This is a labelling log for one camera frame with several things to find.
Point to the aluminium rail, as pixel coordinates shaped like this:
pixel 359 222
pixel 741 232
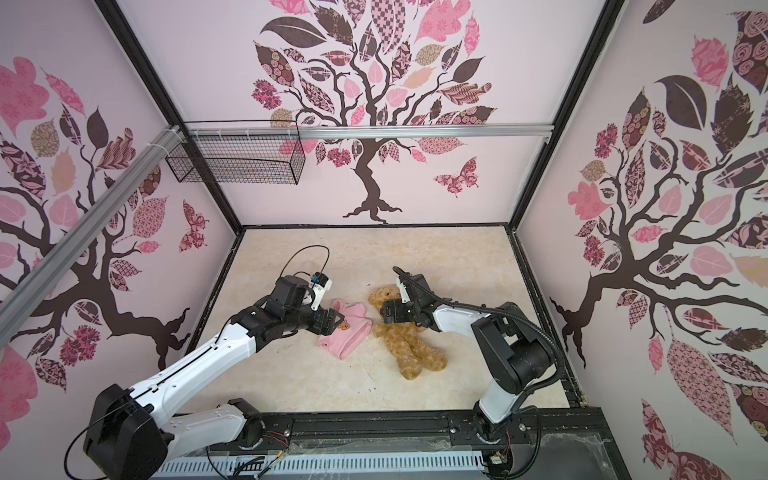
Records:
pixel 23 300
pixel 375 132

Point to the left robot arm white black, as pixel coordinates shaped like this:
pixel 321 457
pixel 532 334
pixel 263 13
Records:
pixel 134 431

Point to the left aluminium rail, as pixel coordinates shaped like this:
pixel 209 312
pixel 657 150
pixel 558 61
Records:
pixel 23 300

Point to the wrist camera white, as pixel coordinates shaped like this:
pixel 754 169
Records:
pixel 320 285
pixel 405 298

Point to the white slotted cable duct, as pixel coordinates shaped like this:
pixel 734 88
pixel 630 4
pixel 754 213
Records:
pixel 317 465

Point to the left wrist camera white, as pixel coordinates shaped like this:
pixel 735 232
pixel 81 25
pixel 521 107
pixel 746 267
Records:
pixel 320 285

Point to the pink knitted bear sweater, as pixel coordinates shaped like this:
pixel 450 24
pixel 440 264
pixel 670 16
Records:
pixel 350 334

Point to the back aluminium rail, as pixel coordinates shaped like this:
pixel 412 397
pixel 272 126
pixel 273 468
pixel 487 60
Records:
pixel 375 132

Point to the black wire basket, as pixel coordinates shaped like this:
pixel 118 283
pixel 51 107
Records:
pixel 259 152

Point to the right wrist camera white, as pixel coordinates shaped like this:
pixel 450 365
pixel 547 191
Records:
pixel 405 298

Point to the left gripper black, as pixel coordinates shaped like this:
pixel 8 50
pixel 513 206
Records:
pixel 327 321

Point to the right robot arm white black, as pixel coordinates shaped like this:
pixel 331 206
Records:
pixel 520 357

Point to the brown teddy bear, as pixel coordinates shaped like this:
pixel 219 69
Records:
pixel 403 341

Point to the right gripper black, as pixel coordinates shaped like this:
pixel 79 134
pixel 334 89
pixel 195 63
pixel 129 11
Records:
pixel 393 310

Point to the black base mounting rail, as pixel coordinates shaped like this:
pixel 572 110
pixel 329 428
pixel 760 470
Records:
pixel 458 427

